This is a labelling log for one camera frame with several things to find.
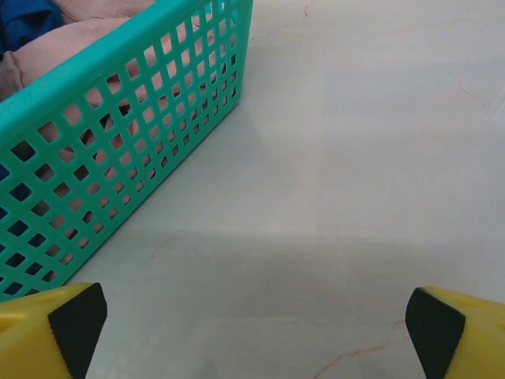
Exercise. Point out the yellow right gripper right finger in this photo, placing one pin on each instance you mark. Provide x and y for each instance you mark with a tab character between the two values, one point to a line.
465	339

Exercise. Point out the teal plastic mesh basket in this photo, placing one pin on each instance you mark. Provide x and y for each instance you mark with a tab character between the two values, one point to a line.
118	55

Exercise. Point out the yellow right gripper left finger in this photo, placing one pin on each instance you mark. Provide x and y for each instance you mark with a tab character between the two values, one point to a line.
35	335

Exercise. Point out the pink crumpled cloth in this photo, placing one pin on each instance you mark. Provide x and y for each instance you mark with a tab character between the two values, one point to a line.
59	47

